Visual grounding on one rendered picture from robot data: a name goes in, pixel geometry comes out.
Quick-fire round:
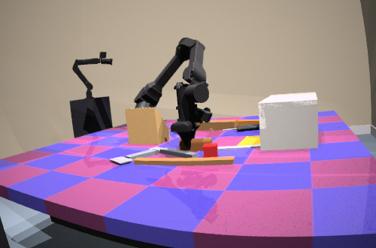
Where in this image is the red cube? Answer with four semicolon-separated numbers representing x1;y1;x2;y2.
203;144;218;158

